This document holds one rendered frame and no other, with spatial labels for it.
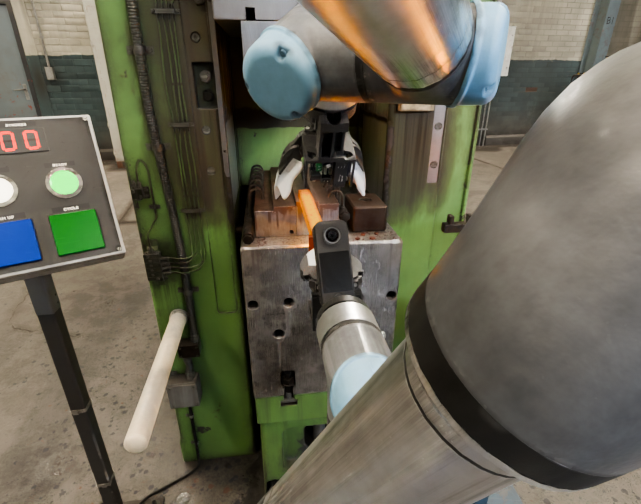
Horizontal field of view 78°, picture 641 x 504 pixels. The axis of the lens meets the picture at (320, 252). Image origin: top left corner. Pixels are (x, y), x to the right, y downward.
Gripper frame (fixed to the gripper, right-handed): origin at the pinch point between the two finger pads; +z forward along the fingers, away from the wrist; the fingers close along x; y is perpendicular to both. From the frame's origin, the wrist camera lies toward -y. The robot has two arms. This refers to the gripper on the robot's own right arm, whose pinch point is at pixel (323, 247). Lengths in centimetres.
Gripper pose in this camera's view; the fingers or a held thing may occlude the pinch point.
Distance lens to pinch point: 67.4
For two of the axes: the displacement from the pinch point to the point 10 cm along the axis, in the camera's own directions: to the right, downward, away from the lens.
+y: 0.1, 9.1, 4.1
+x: 9.9, -0.6, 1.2
